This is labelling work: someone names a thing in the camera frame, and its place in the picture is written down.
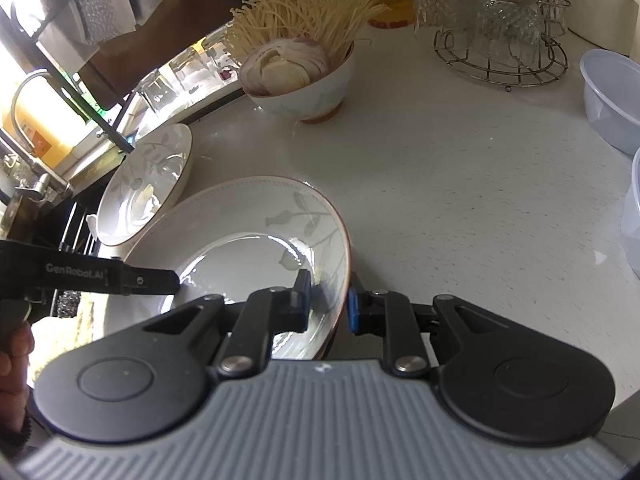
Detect set of clear glass cups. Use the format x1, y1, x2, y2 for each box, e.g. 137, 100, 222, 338
412, 0, 571, 63

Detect large leaf pattern plate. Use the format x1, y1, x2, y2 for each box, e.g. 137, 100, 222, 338
104, 175, 352, 361

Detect black dish rack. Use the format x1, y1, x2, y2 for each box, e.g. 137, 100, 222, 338
0, 0, 138, 261

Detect enoki mushrooms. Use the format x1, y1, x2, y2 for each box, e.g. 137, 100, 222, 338
224, 0, 390, 68

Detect small leaf pattern plate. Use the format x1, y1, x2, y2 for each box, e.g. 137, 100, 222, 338
95, 122, 194, 248

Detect metal wire cup rack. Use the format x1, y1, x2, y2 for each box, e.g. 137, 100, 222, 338
432, 0, 571, 93

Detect translucent plastic bowl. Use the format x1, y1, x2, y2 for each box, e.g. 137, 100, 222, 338
620, 147, 640, 281
580, 49, 640, 156

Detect chrome faucet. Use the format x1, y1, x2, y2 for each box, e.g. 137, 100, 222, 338
9, 69, 77, 202

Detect yellow bottle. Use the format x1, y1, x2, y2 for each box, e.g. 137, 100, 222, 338
2, 105, 57, 162

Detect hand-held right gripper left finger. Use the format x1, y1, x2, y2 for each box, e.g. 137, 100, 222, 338
142, 269, 313, 377

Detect brown wooden board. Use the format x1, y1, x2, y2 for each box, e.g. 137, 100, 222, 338
80, 0, 273, 103

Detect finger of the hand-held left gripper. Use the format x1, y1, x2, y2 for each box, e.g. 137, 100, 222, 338
121, 259, 181, 297

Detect sliced red onion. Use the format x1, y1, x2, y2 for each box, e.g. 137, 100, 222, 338
241, 37, 331, 97

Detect clear drinking glass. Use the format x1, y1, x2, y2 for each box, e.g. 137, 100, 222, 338
171, 46, 217, 92
136, 67, 176, 122

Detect white kitchen appliance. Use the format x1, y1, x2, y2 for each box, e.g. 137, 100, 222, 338
565, 0, 640, 58

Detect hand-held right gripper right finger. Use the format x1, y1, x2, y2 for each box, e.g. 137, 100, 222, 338
347, 272, 507, 376

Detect person's left hand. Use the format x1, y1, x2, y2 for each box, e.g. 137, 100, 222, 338
0, 324, 36, 435

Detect grey patterned cloth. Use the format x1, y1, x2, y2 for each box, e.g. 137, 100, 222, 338
30, 0, 137, 47

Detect white ceramic bowl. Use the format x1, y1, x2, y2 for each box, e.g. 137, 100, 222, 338
239, 40, 357, 124

